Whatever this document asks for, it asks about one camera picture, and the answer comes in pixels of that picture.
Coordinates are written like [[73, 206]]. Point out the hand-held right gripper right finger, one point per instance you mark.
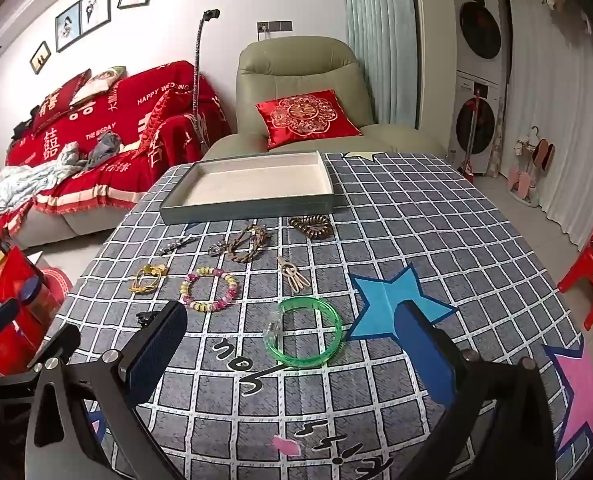
[[424, 355]]

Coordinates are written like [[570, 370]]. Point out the beige hair clip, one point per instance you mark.
[[292, 277]]

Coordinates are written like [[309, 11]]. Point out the small picture frame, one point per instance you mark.
[[40, 57]]

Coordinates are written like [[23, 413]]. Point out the white dryer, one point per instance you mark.
[[481, 25]]

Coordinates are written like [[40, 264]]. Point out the red fringed cushion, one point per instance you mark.
[[164, 115]]

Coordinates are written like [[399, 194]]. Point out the large portrait picture frame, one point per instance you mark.
[[95, 14], [68, 27]]

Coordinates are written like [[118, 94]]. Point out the silver rhinestone hair clip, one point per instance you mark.
[[172, 246]]

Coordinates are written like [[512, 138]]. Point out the red cushion with characters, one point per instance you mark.
[[56, 105]]

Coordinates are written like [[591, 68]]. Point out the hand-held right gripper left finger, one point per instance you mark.
[[156, 350]]

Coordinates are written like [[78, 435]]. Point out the gooseneck phone holder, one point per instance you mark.
[[197, 85]]

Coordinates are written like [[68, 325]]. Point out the black hair claw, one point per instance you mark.
[[144, 316]]

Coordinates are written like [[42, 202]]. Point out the green translucent bangle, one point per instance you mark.
[[337, 332]]

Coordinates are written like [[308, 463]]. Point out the red printed blanket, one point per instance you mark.
[[131, 110]]

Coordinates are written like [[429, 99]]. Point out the grey checked tablecloth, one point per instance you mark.
[[426, 240]]

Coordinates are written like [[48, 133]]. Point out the green curtain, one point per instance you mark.
[[376, 35]]

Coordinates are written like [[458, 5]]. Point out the red gift bag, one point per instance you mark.
[[19, 272]]

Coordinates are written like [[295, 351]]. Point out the white grey cloth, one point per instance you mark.
[[21, 182]]

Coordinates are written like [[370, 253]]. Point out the slipper rack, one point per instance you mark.
[[531, 170]]

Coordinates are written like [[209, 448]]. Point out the white washing machine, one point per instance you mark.
[[476, 120]]

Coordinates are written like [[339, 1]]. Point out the grey garment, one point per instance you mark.
[[104, 150]]

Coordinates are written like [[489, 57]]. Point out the wall outlet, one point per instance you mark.
[[276, 25]]

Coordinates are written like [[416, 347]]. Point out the white green pillow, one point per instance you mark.
[[99, 82]]

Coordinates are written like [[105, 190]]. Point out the white curtain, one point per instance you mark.
[[566, 110]]

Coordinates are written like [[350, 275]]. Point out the red mop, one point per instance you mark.
[[471, 130]]

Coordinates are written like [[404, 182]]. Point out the beige armchair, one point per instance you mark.
[[296, 70]]

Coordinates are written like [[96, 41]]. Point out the grey jewelry tray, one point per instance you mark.
[[256, 175]]

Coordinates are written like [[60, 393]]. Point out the red embroidered cushion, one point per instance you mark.
[[306, 117]]

